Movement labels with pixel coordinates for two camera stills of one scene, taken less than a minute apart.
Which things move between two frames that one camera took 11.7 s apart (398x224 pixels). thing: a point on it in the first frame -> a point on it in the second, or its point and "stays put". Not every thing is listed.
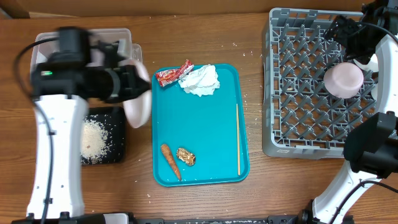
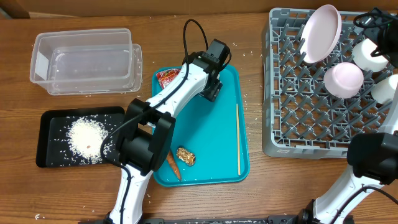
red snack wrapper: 168,76 stays put
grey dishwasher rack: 301,119 stays put
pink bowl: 343,80 stays put
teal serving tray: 204,125 stays put
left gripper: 134,77 -> 213,93
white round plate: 138,106 -> 320,33
